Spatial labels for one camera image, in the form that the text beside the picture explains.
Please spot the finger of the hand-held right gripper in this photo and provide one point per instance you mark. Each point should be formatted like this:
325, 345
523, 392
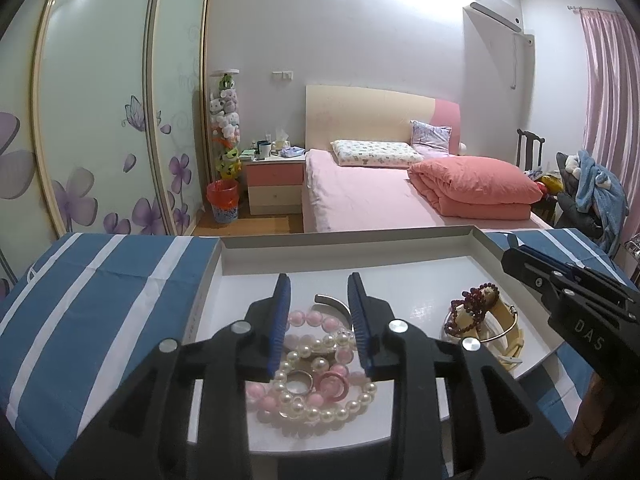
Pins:
575, 266
535, 272

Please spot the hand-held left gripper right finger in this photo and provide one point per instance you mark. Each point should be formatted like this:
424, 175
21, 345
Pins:
359, 322

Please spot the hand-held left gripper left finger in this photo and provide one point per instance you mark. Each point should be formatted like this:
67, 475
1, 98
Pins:
281, 322

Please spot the grey cardboard tray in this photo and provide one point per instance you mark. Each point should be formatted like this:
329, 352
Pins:
410, 280

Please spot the thin silver bangle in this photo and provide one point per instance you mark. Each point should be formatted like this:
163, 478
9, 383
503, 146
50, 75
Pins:
501, 335

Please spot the dark grey garment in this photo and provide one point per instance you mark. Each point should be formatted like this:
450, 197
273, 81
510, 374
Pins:
575, 210

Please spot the blue fleece garment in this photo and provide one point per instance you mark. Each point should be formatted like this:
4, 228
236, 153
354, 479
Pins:
597, 190

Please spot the red yellow toy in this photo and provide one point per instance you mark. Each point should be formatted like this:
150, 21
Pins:
550, 182

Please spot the folded pink duvet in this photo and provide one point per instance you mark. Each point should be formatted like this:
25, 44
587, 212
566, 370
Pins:
475, 185

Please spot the dark wooden chair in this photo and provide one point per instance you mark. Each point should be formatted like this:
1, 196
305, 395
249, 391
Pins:
530, 147

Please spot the bed with pink sheet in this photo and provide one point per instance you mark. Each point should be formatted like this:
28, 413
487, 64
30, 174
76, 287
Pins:
360, 195

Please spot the red blue waste basket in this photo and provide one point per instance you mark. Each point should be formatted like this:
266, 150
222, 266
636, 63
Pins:
222, 202

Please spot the pink cream nightstand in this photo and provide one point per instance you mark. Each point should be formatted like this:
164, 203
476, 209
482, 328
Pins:
275, 185

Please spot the pink curtain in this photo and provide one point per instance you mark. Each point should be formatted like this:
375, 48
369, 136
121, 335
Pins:
612, 100

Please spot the white patterned pillow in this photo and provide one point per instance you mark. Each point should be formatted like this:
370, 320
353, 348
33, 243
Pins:
375, 152

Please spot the blue cloth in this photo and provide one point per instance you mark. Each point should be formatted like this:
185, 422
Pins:
292, 151

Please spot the small purple pillow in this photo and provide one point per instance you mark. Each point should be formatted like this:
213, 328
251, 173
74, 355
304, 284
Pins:
430, 136

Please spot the white mug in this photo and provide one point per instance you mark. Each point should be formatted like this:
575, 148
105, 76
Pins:
264, 151

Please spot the blue white striped blanket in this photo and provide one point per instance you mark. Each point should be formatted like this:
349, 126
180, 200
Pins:
75, 310

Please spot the cream pink headboard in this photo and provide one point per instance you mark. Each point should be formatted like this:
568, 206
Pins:
360, 115

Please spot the clear tube of plush toys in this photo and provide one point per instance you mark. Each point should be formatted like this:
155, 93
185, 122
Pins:
225, 120

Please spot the white air conditioner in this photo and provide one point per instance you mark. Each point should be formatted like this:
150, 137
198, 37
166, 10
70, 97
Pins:
492, 12

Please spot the flower print sliding wardrobe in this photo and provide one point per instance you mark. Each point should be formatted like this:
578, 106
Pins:
90, 110

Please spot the white wall socket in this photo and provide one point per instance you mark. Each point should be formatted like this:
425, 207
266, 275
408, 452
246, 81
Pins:
282, 75

